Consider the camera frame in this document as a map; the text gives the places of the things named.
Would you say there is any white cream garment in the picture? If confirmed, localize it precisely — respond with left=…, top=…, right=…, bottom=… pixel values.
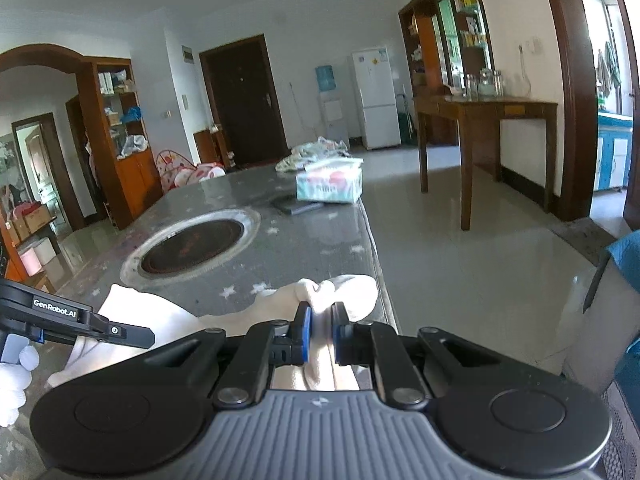
left=48, top=274, right=380, bottom=392

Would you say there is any white refrigerator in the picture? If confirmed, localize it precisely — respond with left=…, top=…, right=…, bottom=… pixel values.
left=350, top=47, right=401, bottom=151

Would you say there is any tissue box pastel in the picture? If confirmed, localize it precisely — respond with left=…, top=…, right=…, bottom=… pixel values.
left=295, top=157, right=363, bottom=204

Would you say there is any round black induction cooktop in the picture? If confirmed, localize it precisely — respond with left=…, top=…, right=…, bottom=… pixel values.
left=119, top=208, right=262, bottom=289

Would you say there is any white gloved hand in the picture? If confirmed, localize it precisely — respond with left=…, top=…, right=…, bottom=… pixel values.
left=0, top=334, right=40, bottom=428

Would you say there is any wooden side table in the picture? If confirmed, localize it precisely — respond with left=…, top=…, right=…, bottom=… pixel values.
left=414, top=96, right=558, bottom=231

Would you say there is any polka dot play tent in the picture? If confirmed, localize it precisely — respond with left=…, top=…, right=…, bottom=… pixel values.
left=156, top=150, right=226, bottom=193

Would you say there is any dark wooden door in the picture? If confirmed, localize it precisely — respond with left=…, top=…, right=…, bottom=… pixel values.
left=200, top=35, right=288, bottom=168

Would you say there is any wooden display cabinet right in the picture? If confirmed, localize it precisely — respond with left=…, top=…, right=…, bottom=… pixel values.
left=398, top=0, right=496, bottom=96

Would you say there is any grey star quilted table cover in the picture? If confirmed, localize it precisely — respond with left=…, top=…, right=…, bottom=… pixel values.
left=0, top=164, right=402, bottom=480

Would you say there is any floral crumpled cloth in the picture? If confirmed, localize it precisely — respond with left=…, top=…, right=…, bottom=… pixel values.
left=276, top=136, right=349, bottom=172

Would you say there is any wooden shelf cabinet left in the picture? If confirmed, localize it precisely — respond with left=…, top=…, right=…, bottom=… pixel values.
left=76, top=56, right=163, bottom=230

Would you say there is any blue cloth chair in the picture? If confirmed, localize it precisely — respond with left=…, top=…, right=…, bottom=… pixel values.
left=560, top=228, right=640, bottom=480

